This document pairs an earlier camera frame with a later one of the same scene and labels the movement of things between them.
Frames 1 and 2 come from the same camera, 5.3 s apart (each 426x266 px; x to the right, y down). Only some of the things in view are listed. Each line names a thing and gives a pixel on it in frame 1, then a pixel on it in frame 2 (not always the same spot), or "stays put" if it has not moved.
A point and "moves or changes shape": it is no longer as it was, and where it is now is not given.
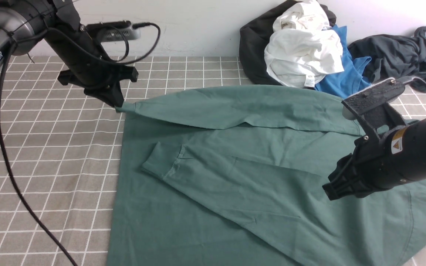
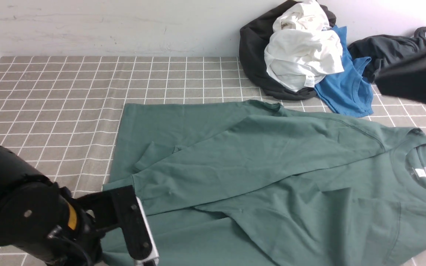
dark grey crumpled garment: (416, 57) stays put
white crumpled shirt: (304, 47) stays put
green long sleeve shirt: (234, 176) moves or changes shape
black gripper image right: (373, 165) to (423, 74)
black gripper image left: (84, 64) to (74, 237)
